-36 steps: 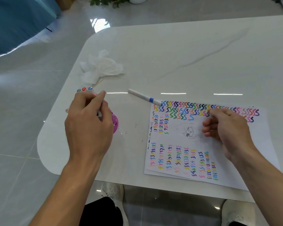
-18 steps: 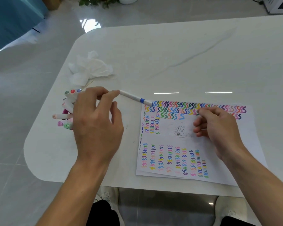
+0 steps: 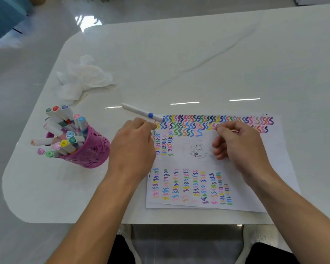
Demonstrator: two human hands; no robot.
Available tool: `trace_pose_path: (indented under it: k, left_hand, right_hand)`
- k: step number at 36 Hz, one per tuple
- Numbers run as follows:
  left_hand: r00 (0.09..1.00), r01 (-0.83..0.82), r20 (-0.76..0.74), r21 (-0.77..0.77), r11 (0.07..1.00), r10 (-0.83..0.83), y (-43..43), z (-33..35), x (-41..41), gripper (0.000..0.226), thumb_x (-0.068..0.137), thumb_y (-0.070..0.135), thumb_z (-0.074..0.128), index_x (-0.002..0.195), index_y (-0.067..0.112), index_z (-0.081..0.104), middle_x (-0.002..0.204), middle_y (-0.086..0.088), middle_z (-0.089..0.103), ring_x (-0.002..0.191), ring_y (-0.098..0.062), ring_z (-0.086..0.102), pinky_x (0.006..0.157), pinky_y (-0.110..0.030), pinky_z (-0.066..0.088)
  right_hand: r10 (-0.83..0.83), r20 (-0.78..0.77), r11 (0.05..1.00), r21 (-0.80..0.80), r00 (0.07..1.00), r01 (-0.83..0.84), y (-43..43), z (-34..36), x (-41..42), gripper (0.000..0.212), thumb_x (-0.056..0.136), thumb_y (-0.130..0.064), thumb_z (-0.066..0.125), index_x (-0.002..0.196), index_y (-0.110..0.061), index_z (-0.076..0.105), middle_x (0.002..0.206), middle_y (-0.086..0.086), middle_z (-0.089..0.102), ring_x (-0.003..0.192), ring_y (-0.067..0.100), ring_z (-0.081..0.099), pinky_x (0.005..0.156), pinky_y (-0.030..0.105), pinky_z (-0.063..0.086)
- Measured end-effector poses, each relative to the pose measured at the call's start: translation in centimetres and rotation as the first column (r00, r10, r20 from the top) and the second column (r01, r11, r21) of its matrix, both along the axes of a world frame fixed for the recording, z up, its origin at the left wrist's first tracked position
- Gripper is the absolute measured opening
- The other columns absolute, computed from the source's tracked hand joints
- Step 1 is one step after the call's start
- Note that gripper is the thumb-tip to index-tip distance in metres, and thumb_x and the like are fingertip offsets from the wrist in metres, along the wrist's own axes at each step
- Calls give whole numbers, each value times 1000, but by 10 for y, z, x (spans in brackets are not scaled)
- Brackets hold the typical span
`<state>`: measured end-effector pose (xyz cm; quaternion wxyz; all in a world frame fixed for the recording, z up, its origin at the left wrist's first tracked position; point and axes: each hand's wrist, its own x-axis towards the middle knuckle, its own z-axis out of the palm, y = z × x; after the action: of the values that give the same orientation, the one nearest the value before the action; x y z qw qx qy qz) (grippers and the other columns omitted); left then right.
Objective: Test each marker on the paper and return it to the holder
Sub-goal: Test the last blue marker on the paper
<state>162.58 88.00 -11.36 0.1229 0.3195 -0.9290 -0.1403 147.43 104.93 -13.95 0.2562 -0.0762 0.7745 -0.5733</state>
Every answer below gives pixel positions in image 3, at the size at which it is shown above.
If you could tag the light green banded white marker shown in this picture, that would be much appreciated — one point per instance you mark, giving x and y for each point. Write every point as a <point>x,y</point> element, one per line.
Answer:
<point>49,154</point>

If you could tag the peach banded white marker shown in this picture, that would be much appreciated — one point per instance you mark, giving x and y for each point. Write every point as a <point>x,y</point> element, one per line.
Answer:
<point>41,141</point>

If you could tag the pink perforated pen holder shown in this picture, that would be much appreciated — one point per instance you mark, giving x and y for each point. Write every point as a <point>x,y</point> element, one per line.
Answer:
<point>93,153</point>

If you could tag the person's left hand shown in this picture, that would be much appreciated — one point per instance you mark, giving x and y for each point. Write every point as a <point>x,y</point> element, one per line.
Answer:
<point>132,153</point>

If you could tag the person's right white shoe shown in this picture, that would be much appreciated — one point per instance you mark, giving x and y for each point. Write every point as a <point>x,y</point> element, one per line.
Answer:
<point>260,236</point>

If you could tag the royal blue banded white marker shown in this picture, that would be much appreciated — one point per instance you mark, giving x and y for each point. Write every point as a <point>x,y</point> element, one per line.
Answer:
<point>137,110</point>

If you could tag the person's left forearm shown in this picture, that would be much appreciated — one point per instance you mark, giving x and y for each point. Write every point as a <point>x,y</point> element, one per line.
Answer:
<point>90,228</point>

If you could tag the blue curtain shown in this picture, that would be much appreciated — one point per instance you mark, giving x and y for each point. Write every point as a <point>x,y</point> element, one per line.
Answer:
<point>2,16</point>

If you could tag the salmon banded white marker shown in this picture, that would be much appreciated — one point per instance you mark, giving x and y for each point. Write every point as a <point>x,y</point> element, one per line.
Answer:
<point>51,128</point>

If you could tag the lilac banded white marker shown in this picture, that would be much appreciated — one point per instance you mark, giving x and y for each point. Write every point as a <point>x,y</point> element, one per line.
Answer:
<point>40,151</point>

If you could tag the crumpled white tissue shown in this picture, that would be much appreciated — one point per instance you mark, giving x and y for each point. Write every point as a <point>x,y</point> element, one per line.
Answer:
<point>82,76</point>

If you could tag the person's right forearm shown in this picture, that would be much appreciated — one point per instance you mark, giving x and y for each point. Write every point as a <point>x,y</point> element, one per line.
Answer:
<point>297,219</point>

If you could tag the yellow banded white marker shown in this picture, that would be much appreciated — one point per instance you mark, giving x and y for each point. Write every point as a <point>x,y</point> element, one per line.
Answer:
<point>64,143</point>

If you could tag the red banded white marker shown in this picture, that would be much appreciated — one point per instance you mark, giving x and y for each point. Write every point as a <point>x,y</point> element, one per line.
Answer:
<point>56,108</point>

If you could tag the grey green banded white marker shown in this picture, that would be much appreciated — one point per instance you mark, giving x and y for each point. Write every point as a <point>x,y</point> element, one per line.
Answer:
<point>48,110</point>

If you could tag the person's right hand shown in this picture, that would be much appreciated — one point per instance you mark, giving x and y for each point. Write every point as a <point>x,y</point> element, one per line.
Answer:
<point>244,153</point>

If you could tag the black trousers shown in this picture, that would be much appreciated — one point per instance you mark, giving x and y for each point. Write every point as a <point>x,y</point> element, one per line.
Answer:
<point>272,254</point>

